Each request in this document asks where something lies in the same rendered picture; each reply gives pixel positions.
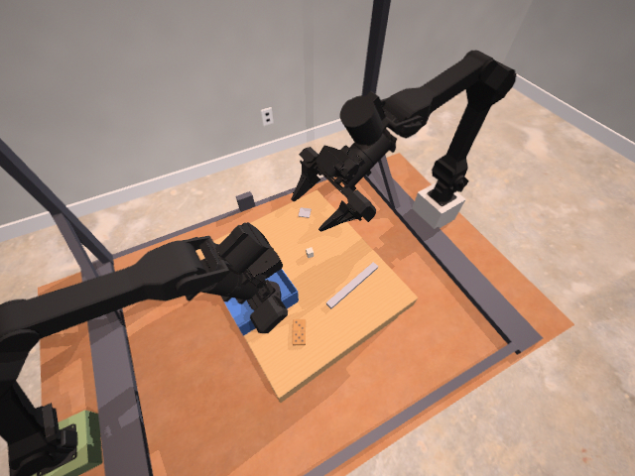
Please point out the light orange flat board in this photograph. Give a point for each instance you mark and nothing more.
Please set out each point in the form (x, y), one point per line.
(340, 254)

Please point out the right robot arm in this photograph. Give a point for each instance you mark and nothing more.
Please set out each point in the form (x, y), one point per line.
(170, 271)

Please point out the light grey flat bar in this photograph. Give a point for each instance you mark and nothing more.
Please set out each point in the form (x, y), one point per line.
(351, 286)

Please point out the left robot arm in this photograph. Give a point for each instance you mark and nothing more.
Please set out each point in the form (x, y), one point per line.
(366, 122)

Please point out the orange domino tile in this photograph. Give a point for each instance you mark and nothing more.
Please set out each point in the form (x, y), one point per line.
(299, 332)

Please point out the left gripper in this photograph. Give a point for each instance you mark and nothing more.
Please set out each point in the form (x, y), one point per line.
(358, 205)

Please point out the blue open-top tray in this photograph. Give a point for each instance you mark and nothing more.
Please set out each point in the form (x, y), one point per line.
(241, 312)

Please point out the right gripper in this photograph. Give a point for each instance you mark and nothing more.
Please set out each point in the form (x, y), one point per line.
(268, 311)

